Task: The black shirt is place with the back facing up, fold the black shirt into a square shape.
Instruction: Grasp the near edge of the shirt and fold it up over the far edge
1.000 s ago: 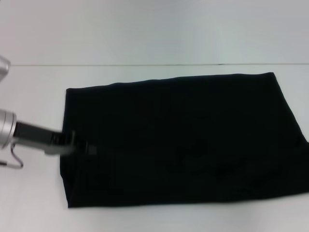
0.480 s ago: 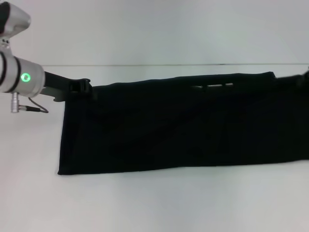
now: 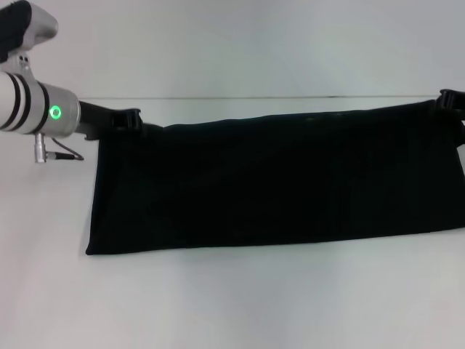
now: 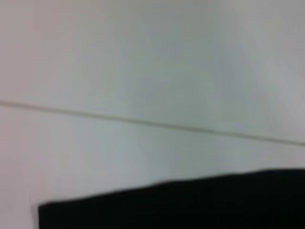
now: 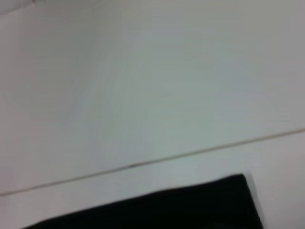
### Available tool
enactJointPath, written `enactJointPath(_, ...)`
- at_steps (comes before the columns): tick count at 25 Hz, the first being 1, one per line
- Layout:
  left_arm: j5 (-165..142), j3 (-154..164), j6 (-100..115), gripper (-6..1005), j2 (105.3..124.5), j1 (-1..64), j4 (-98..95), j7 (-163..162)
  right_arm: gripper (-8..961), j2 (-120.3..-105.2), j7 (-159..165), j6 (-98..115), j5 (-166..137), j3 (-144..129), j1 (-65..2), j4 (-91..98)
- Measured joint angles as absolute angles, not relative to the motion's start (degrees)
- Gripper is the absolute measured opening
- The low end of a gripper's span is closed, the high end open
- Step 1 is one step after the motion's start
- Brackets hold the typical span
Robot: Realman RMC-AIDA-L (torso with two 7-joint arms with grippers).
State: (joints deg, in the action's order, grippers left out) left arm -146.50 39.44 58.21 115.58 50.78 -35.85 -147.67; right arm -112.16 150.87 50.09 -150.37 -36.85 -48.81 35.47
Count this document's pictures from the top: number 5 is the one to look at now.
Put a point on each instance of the black t-shirt with FREE print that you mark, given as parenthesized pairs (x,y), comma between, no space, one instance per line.
(166,210)

